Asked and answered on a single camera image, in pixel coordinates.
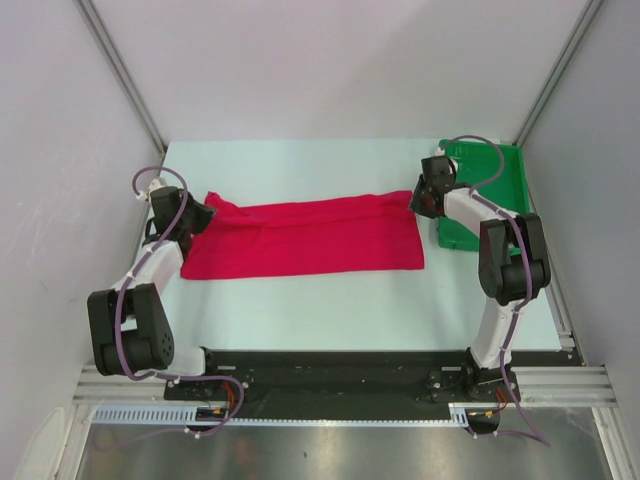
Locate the red t-shirt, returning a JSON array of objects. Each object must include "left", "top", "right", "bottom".
[{"left": 181, "top": 190, "right": 425, "bottom": 281}]

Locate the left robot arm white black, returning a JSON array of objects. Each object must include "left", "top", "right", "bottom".
[{"left": 87, "top": 186, "right": 221, "bottom": 400}]

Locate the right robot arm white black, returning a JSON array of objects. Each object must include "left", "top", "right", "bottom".
[{"left": 409, "top": 155, "right": 551, "bottom": 401}]

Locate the green plastic tray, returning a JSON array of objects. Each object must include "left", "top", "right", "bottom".
[{"left": 437, "top": 140, "right": 531, "bottom": 252}]

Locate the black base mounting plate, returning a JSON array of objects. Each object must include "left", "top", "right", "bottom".
[{"left": 164, "top": 349, "right": 586, "bottom": 407}]

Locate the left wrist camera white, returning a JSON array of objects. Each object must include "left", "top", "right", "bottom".
[{"left": 136, "top": 177, "right": 168, "bottom": 202}]

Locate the left aluminium corner post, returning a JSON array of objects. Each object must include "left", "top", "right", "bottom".
[{"left": 73, "top": 0, "right": 168, "bottom": 159}]

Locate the aluminium corner post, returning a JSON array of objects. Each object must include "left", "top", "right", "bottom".
[
  {"left": 73, "top": 0, "right": 168, "bottom": 159},
  {"left": 512, "top": 0, "right": 606, "bottom": 148}
]

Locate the slotted cable duct grey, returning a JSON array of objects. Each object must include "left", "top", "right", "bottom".
[{"left": 92, "top": 405, "right": 469, "bottom": 428}]

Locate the right aluminium corner post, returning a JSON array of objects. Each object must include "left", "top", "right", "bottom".
[{"left": 512, "top": 0, "right": 606, "bottom": 148}]

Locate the aluminium frame rail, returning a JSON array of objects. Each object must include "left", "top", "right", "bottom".
[{"left": 72, "top": 365, "right": 617, "bottom": 408}]

